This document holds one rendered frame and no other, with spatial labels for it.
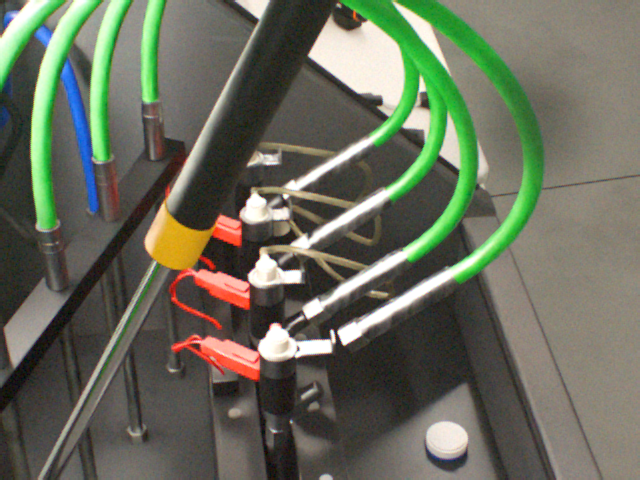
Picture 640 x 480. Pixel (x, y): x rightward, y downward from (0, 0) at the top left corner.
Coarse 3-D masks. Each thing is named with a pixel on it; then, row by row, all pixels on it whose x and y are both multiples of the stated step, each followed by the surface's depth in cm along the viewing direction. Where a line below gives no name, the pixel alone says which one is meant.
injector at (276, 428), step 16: (272, 368) 89; (288, 368) 90; (272, 384) 91; (288, 384) 91; (320, 384) 94; (272, 400) 92; (288, 400) 92; (304, 400) 93; (272, 416) 93; (288, 416) 93; (272, 432) 95; (288, 432) 95; (272, 448) 96; (288, 448) 96; (272, 464) 97; (288, 464) 98
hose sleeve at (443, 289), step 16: (448, 272) 87; (416, 288) 88; (432, 288) 87; (448, 288) 87; (384, 304) 89; (400, 304) 88; (416, 304) 88; (368, 320) 89; (384, 320) 88; (400, 320) 89; (368, 336) 89
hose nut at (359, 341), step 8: (352, 320) 90; (344, 328) 89; (352, 328) 89; (344, 336) 89; (352, 336) 89; (360, 336) 89; (344, 344) 89; (352, 344) 89; (360, 344) 89; (352, 352) 90
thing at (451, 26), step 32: (32, 0) 70; (64, 0) 70; (416, 0) 72; (32, 32) 71; (448, 32) 74; (0, 64) 71; (480, 64) 76; (512, 96) 78; (512, 224) 85; (480, 256) 86
